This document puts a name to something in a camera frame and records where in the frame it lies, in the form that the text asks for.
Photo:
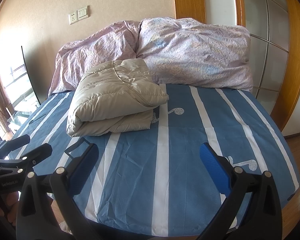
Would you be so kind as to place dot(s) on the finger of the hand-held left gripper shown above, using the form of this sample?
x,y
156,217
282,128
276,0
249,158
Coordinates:
x,y
15,142
37,153

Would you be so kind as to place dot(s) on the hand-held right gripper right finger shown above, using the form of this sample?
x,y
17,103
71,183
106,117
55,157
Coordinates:
x,y
215,167

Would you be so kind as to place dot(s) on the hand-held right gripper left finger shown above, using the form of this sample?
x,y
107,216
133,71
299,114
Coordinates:
x,y
82,165

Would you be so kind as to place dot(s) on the beige puffer jacket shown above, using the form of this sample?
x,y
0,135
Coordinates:
x,y
110,100

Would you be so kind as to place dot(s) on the person's left hand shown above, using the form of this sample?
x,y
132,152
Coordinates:
x,y
11,208

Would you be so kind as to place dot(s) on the glass television stand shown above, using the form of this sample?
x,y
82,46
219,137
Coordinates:
x,y
20,112

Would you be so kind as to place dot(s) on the blue striped bed sheet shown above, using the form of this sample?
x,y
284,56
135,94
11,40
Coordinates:
x,y
185,130

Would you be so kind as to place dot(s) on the flat television screen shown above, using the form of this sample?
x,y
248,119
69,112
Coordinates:
x,y
17,77

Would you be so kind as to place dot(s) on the pink floral duvet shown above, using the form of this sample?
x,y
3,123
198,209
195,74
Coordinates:
x,y
195,55

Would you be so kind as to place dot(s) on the frosted glass sliding door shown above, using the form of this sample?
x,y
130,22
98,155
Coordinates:
x,y
255,17

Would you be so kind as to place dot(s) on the white wall socket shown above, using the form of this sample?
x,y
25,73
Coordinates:
x,y
73,17

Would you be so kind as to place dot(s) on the white light switch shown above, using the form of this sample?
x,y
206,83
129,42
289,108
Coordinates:
x,y
83,12

